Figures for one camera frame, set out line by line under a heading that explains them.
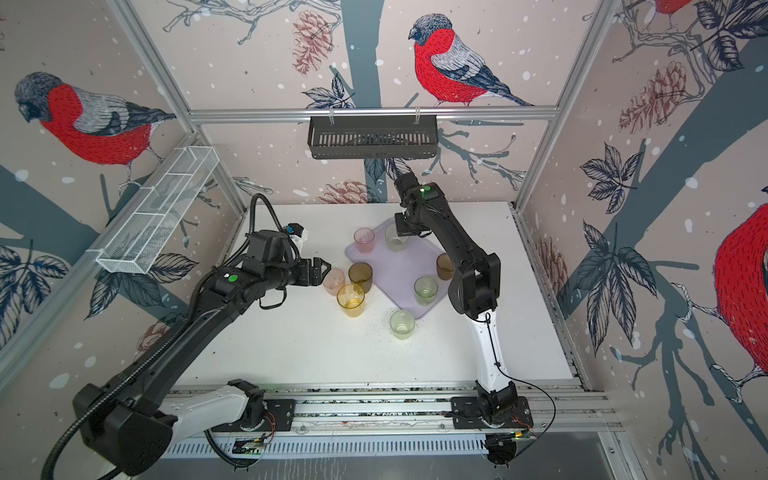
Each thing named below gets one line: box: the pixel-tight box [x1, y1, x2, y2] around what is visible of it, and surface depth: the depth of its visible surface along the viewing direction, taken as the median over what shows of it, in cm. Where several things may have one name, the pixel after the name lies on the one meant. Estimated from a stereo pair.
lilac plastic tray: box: [345, 223, 451, 319], surface depth 103 cm
